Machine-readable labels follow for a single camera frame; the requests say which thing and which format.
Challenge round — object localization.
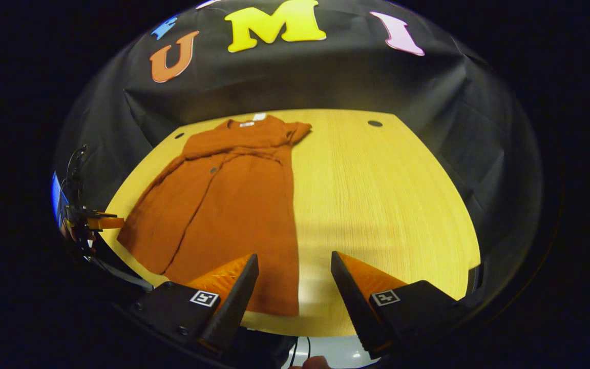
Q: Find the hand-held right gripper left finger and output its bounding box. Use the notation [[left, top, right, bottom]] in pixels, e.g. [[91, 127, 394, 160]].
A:
[[131, 254, 259, 357]]

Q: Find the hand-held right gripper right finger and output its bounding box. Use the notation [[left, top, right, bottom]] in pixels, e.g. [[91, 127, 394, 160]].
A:
[[330, 251, 472, 360]]

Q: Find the rust orange buttoned garment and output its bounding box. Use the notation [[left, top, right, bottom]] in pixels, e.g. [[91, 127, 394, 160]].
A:
[[117, 114, 312, 317]]

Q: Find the black backdrop cloth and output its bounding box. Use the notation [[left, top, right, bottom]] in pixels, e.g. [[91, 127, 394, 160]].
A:
[[54, 0, 544, 308]]

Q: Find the grey cable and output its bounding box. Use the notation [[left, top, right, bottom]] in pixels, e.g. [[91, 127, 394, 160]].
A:
[[90, 255, 155, 293]]

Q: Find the black cable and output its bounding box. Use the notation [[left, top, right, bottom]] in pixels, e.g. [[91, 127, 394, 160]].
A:
[[289, 336, 312, 368]]

